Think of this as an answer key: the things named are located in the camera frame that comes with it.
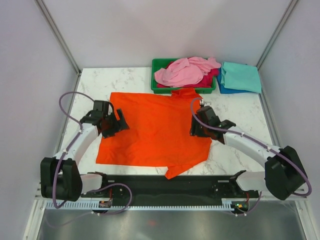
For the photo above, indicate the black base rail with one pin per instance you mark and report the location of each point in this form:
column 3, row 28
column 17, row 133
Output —
column 185, row 189

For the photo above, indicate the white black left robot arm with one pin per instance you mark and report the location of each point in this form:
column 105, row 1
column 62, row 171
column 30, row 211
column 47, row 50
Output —
column 60, row 179

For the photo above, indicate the blue folded t shirt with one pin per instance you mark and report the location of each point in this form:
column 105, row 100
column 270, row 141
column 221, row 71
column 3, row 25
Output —
column 228, row 91

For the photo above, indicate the teal folded t shirt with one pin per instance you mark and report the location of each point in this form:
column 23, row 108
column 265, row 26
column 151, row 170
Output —
column 240, row 77

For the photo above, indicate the white slotted cable duct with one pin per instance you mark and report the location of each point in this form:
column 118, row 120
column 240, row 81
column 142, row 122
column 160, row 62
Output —
column 98, row 204

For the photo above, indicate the aluminium frame post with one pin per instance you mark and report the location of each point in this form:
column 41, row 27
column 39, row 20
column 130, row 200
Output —
column 279, row 27
column 58, row 35

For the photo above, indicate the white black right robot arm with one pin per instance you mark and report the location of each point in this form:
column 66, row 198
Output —
column 283, row 174

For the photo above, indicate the green plastic bin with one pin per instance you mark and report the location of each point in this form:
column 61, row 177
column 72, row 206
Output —
column 158, row 63

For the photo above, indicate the left aluminium frame post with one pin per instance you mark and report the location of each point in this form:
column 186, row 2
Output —
column 58, row 35

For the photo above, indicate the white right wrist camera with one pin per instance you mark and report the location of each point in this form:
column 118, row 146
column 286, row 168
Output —
column 203, row 103

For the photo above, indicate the right aluminium frame post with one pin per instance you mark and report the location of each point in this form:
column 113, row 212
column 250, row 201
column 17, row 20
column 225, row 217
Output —
column 279, row 27

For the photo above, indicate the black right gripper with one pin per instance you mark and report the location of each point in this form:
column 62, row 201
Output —
column 194, row 129

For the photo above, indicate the pink t shirt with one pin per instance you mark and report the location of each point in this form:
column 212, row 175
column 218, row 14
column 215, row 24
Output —
column 204, row 64

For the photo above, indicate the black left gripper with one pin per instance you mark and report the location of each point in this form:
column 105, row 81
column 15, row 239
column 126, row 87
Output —
column 119, row 125

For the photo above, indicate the orange t shirt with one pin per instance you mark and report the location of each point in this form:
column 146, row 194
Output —
column 158, row 133

